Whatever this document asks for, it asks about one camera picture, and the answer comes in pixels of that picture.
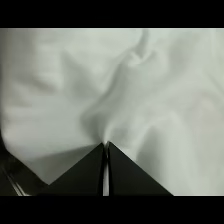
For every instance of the white shirt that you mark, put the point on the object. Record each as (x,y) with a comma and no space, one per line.
(113,93)

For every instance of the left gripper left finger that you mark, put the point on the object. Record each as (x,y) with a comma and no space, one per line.
(83,176)

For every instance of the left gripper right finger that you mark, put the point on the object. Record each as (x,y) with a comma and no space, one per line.
(130,178)

